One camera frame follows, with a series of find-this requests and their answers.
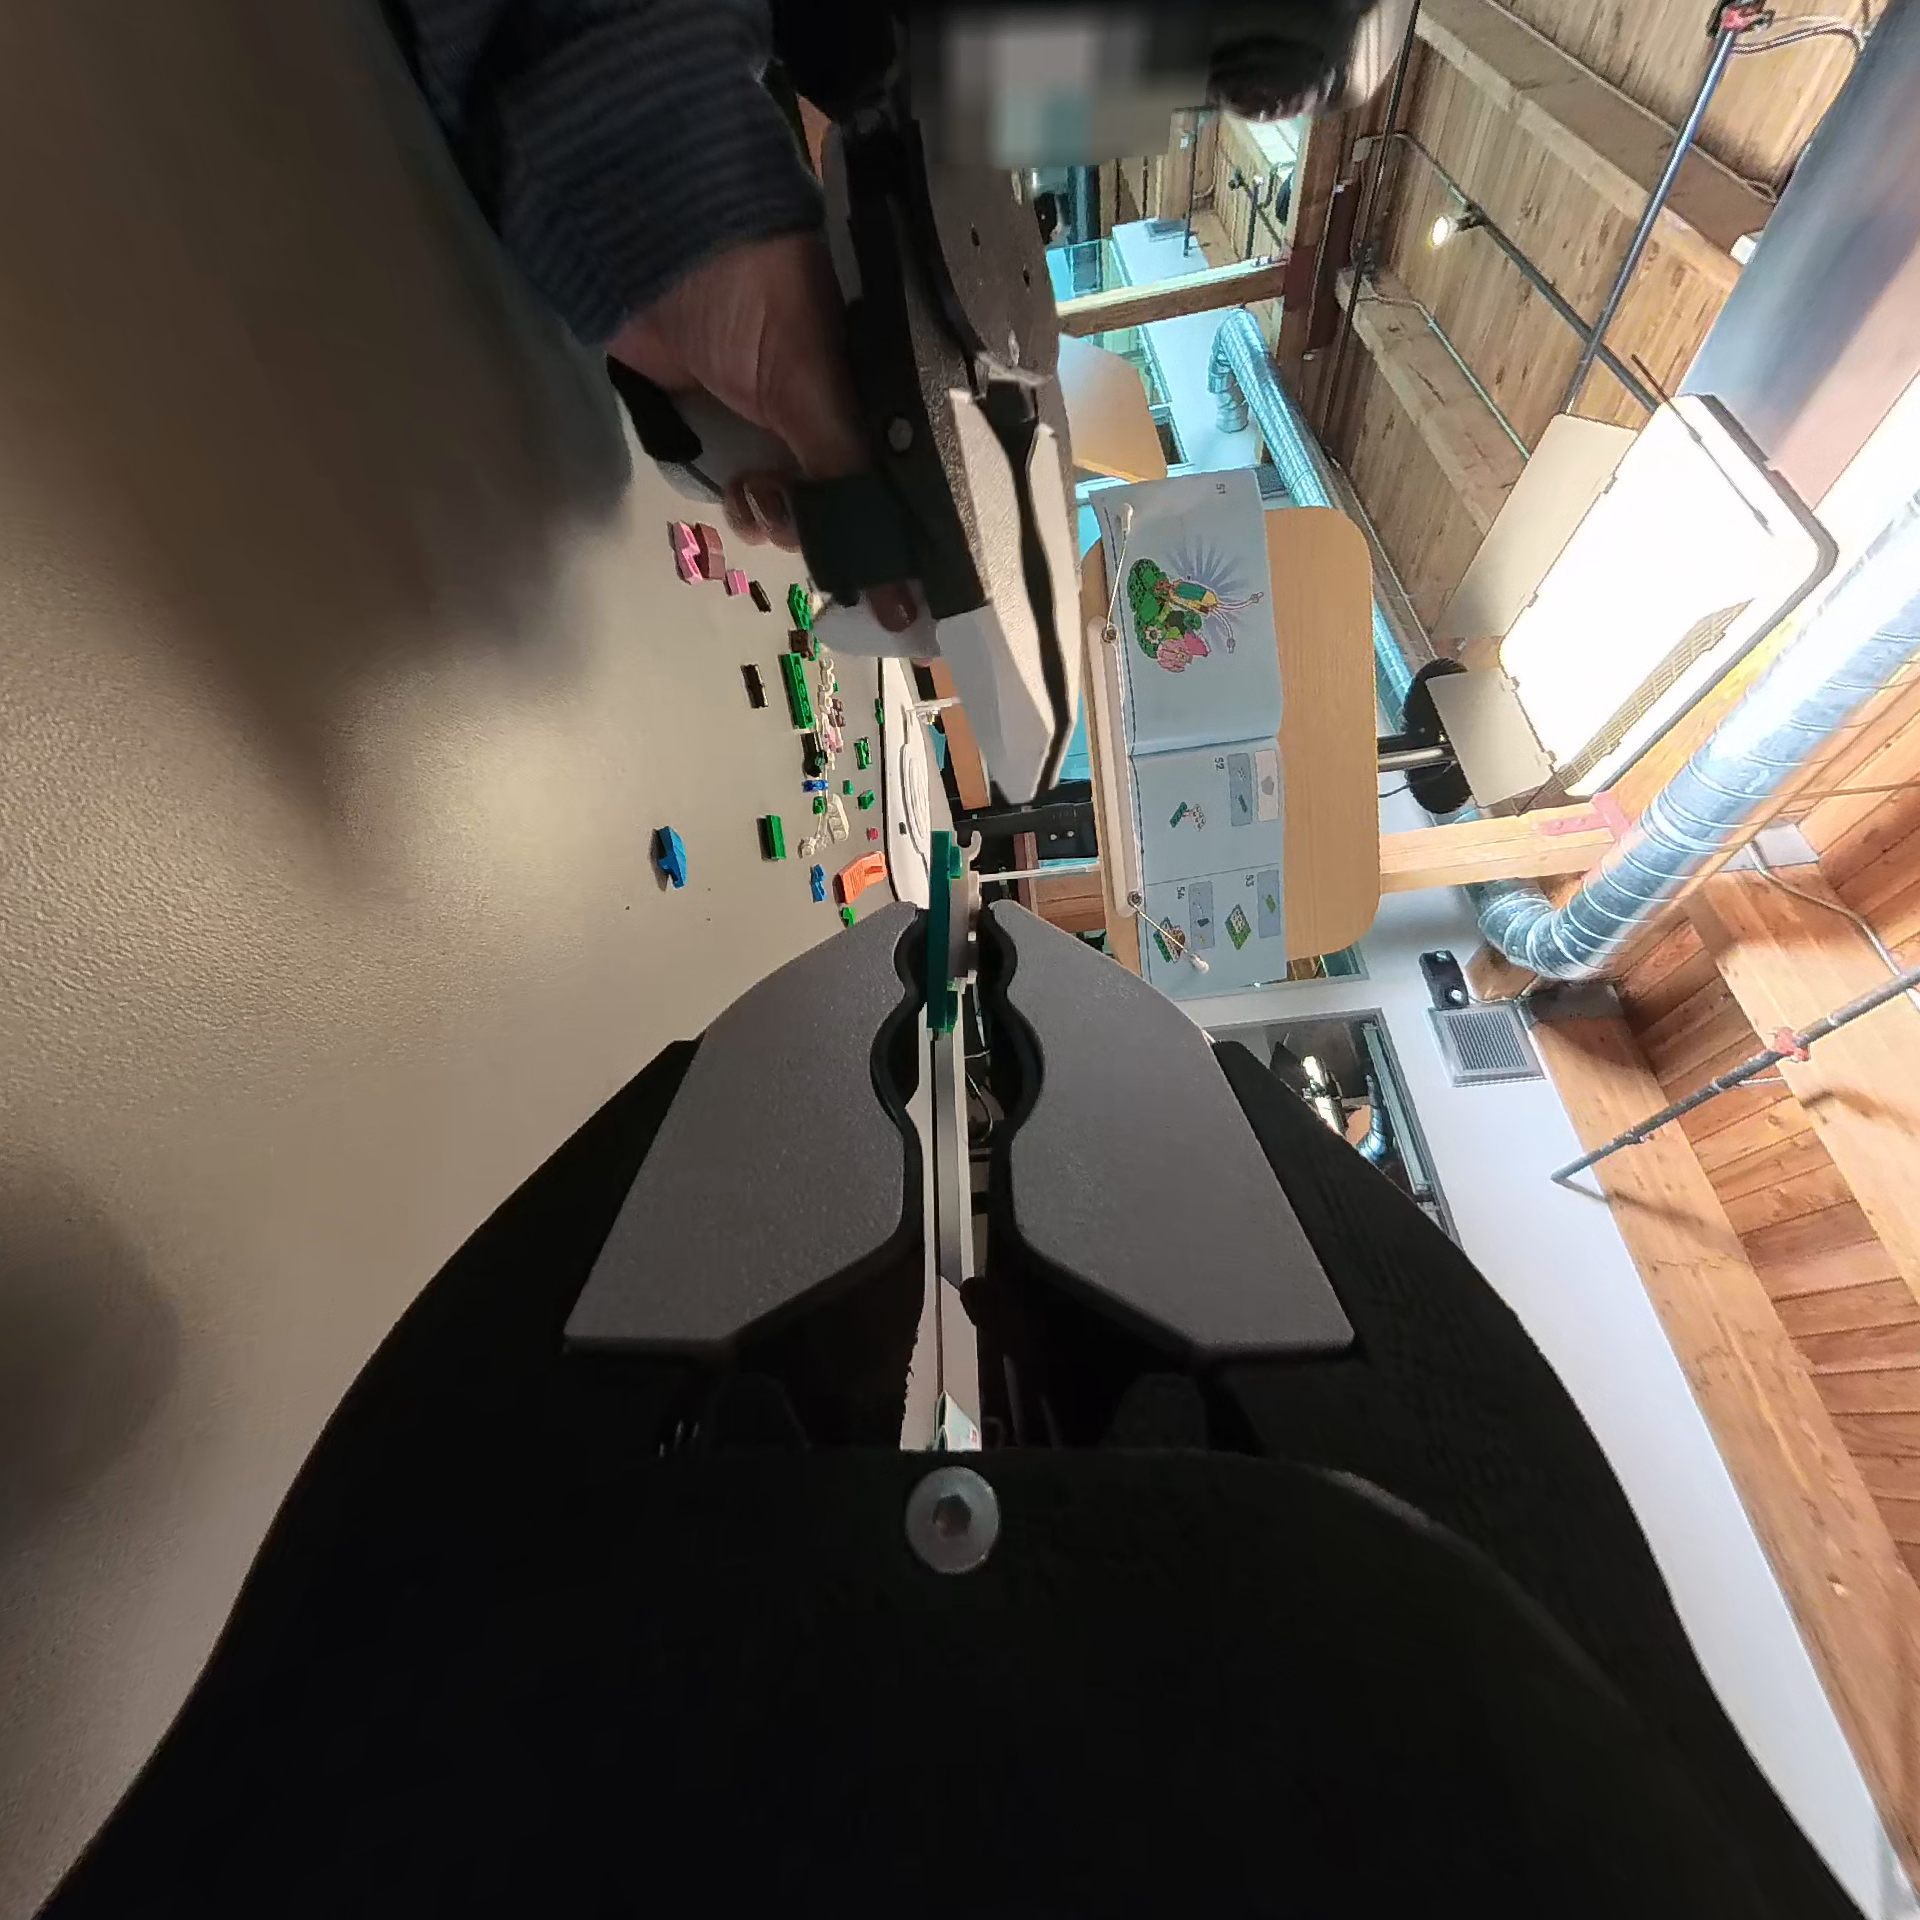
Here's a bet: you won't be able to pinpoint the person's left forearm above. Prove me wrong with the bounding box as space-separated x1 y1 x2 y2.
381 0 830 347

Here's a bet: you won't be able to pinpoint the scattered small toy bricks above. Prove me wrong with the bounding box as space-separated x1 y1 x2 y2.
651 517 896 934

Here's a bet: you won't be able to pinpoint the grey wall vent grille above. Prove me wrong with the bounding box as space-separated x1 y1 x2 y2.
1426 1003 1548 1087

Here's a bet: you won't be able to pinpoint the person's left hand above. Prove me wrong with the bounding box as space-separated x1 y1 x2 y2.
607 241 932 633

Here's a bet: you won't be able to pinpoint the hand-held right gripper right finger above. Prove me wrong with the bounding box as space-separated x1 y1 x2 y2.
982 900 1357 1365

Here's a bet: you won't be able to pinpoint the large silver air duct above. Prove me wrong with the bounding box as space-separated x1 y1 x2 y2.
1470 517 1920 986

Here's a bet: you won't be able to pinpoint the green toy brick plate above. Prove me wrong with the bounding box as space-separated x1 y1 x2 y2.
925 833 986 1037

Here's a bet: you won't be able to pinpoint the wooden ceiling beam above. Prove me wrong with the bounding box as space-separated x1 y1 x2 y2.
1378 792 1635 898

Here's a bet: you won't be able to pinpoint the white flat round-marked plate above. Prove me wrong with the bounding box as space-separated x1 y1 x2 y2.
876 658 944 907

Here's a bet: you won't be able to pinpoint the white ceiling light panel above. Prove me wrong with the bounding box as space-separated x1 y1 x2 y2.
1437 392 1841 799

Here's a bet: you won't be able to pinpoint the metal ceiling pipe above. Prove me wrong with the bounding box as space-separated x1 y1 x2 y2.
1548 966 1920 1189

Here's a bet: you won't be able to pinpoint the grey desk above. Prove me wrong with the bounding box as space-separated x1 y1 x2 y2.
0 0 963 1920

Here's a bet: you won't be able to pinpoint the light blue instruction booklet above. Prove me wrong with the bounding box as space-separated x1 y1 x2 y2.
1088 472 1292 995

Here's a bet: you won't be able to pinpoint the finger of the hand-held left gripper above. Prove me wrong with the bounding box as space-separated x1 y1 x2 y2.
926 375 1086 808

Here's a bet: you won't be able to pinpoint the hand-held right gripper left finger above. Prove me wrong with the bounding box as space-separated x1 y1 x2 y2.
563 903 922 1365

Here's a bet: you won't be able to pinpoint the wooden booklet stand board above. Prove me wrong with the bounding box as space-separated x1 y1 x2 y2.
1077 507 1383 971

